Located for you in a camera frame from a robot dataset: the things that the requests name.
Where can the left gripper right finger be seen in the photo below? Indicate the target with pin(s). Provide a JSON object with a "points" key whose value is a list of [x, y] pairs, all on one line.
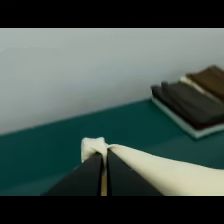
{"points": [[125, 180]]}

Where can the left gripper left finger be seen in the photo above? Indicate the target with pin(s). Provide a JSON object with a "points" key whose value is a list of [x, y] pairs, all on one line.
{"points": [[87, 178]]}

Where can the cream garment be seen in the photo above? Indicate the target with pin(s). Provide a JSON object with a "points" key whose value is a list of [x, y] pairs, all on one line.
{"points": [[173, 173]]}

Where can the pale green garment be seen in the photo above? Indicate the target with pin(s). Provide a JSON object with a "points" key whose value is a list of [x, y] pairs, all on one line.
{"points": [[186, 125]]}

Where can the dark grey garment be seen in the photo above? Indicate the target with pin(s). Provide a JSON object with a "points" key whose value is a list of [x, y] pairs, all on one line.
{"points": [[191, 103]]}

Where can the beige garment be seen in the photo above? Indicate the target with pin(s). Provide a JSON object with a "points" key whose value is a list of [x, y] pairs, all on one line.
{"points": [[196, 86]]}

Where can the brown garment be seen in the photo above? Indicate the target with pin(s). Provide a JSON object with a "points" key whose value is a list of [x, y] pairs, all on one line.
{"points": [[208, 78]]}

